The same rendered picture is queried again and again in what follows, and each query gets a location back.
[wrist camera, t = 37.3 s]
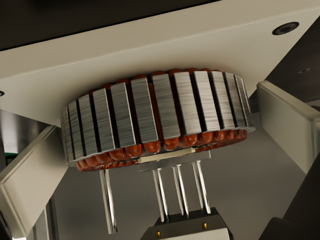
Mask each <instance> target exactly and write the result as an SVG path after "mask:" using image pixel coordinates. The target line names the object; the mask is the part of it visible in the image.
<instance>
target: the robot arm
mask: <svg viewBox="0 0 320 240"><path fill-rule="evenodd" d="M256 86H257V95H258V105H259V113H260V125H261V126H262V127H263V128H264V130H266V132H267V133H268V134H269V135H270V136H271V137H272V138H273V139H274V140H275V141H276V142H277V143H278V144H279V145H280V147H281V148H282V149H283V150H284V151H285V152H286V153H287V154H288V155H289V156H290V157H291V158H292V159H293V160H294V162H295V163H296V164H297V165H298V166H299V167H300V168H301V169H302V170H303V171H304V172H305V173H306V174H307V175H306V177H305V179H304V181H303V182H302V184H301V186H300V188H299V189H298V191H297V193H296V195H295V197H294V198H293V200H292V202H291V204H290V206H289V207H288V209H287V211H286V213H285V215H284V216H283V218H282V219H281V218H277V217H273V218H272V219H271V220H270V221H269V223H268V225H267V226H266V228H265V230H264V231H263V233H262V235H261V236H260V238H259V240H320V107H319V106H315V105H312V106H309V105H307V104H306V103H304V102H302V101H301V100H299V99H297V98H295V97H294V96H292V95H290V94H289V93H287V92H285V91H284V90H282V89H280V88H279V87H277V86H275V85H274V84H272V83H270V82H268V81H267V80H265V81H260V82H258V84H256ZM67 169H68V166H67V165H66V161H65V154H64V146H63V141H62V138H61V135H60V132H59V130H58V127H57V126H55V125H52V126H47V127H46V128H45V129H44V130H43V131H42V132H41V133H40V134H39V135H38V136H37V137H36V138H35V139H34V140H33V141H32V142H31V143H30V144H29V145H28V146H27V147H26V148H25V149H24V150H23V151H22V152H21V153H20V154H19V155H18V156H17V157H16V158H15V159H14V160H13V161H12V162H11V163H10V164H9V165H8V166H7V167H6V168H5V169H4V170H3V171H2V172H1V173H0V240H11V239H10V237H9V235H8V233H7V231H6V230H5V229H6V228H7V227H8V229H9V231H10V233H11V235H12V237H13V238H14V239H20V238H25V237H27V236H28V234H29V232H30V231H31V229H32V227H33V226H34V224H35V222H36V221H37V219H38V217H39V216H40V214H41V213H42V211H43V209H44V208H45V206H46V204H47V203H48V201H49V199H50V197H51V196H52V194H53V192H54V191H55V189H56V187H57V186H58V184H59V182H60V181H61V179H62V177H63V176H64V174H65V172H66V171H67Z"/></svg>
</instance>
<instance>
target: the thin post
mask: <svg viewBox="0 0 320 240"><path fill-rule="evenodd" d="M99 173H100V182H101V189H102V195H103V201H104V208H105V214H106V221H107V227H108V233H109V234H113V233H116V232H118V229H117V223H116V216H115V210H114V204H113V198H112V192H111V186H110V177H109V171H108V170H100V171H99Z"/></svg>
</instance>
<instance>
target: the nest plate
mask: <svg viewBox="0 0 320 240"><path fill-rule="evenodd" d="M319 16H320V0H220V1H216V2H212V3H208V4H203V5H199V6H195V7H191V8H186V9H182V10H177V11H173V12H168V13H164V14H160V15H156V16H152V17H147V18H143V19H139V20H134V21H129V22H125V23H121V24H117V25H113V26H108V27H104V28H100V29H96V30H90V31H86V32H82V33H78V34H73V35H69V36H65V37H61V38H57V39H52V40H47V41H43V42H39V43H34V44H30V45H26V46H22V47H18V48H13V49H9V50H4V51H0V109H1V110H5V111H8V112H11V113H14V114H18V115H21V116H24V117H27V118H30V119H34V120H37V121H41V122H44V123H47V124H50V125H55V126H57V127H60V128H61V124H60V113H61V112H62V110H63V109H64V108H65V107H66V106H68V105H69V104H70V103H71V102H73V101H74V100H77V99H79V97H80V95H83V94H88V92H89V91H90V90H92V89H100V87H101V86H102V85H104V84H107V83H110V84H113V85H115V83H116V81H118V80H120V79H128V80H129V81H131V80H132V79H133V77H135V76H136V75H139V74H144V75H146V76H147V77H148V80H149V83H151V79H150V77H151V75H152V73H153V72H155V71H163V72H165V73H166V74H168V73H169V71H171V70H172V69H180V70H182V71H183V72H184V71H185V70H186V69H189V68H196V69H198V70H201V69H204V68H208V69H210V70H220V71H221V72H228V73H232V74H233V75H238V76H239V77H240V78H242V79H243V80H244V84H245V87H246V91H247V95H248V98H249V97H250V96H251V95H252V93H253V92H254V91H255V90H256V89H257V86H256V84H258V82H260V81H264V80H265V79H266V77H267V76H268V75H269V74H270V73H271V72H272V70H273V69H274V68H275V67H276V66H277V65H278V63H279V62H280V61H281V60H282V59H283V58H284V56H285V55H286V54H287V53H288V52H289V51H290V49H291V48H292V47H293V46H294V45H295V43H296V42H297V41H298V40H299V39H300V38H301V37H302V35H303V34H304V33H305V32H306V31H307V29H308V28H309V27H310V26H311V25H312V24H313V23H314V21H315V20H316V19H317V18H318V17H319Z"/></svg>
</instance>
